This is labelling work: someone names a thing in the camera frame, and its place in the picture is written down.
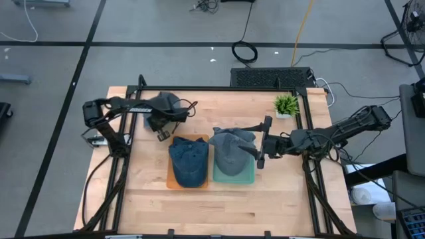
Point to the black floor fan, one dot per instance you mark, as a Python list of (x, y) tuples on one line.
[(415, 16)]

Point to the small potted green plant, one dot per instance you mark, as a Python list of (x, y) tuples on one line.
[(285, 105)]

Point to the blue denim baseball cap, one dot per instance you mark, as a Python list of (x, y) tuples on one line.
[(189, 166)]

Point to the grey table foot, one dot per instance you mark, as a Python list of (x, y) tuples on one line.
[(40, 2), (15, 79)]

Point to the white paper roll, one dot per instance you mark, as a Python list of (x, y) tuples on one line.
[(362, 196), (383, 211)]

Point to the grey baseball cap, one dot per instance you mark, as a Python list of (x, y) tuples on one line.
[(166, 99), (222, 130), (229, 159)]

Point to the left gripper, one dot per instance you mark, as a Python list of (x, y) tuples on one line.
[(166, 117)]

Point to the black metal rig frame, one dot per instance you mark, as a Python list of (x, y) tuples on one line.
[(216, 88)]

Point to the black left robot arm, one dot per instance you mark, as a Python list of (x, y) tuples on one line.
[(113, 139)]

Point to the blue compartment organiser box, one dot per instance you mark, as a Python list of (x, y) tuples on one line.
[(415, 225)]

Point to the black perforated computer case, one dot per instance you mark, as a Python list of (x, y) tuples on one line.
[(272, 78)]

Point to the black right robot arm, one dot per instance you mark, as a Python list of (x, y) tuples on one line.
[(348, 127)]

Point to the teal translucent plastic bin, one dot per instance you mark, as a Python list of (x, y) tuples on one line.
[(232, 179)]

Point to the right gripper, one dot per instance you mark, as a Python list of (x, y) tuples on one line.
[(275, 146)]

